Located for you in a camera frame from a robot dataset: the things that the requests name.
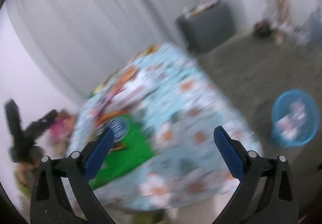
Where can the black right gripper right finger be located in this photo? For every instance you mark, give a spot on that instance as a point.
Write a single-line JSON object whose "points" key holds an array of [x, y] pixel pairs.
{"points": [[278, 202]]}

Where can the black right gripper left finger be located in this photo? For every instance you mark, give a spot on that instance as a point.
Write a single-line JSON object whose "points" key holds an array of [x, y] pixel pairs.
{"points": [[49, 200]]}

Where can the white paper sheet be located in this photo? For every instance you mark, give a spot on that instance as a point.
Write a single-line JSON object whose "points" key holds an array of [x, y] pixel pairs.
{"points": [[286, 128]]}

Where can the clear plastic zip bag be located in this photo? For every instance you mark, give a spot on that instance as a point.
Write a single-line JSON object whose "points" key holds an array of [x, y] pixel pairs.
{"points": [[297, 110]]}

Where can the green snack packet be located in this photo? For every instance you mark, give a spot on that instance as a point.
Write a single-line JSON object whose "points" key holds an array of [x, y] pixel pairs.
{"points": [[131, 148]]}

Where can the blue plastic mesh basket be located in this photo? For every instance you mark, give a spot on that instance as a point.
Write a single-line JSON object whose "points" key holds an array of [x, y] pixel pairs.
{"points": [[307, 128]]}

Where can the floral light-blue tablecloth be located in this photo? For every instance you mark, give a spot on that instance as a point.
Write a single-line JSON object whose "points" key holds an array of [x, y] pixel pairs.
{"points": [[178, 108]]}

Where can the black bag on floor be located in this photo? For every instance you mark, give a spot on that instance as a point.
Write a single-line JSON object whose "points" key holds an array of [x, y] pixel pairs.
{"points": [[262, 29]]}

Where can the white bags pile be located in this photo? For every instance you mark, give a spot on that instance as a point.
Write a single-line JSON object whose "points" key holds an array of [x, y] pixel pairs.
{"points": [[286, 31]]}

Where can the dark grey cabinet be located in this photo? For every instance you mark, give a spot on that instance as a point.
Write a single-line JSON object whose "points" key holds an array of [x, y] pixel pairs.
{"points": [[209, 29]]}

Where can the grey curtain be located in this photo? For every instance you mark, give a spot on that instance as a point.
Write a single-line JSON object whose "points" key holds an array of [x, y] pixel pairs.
{"points": [[78, 43]]}

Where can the clutter on cabinet top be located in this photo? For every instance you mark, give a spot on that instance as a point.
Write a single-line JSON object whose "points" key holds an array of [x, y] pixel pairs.
{"points": [[200, 8]]}

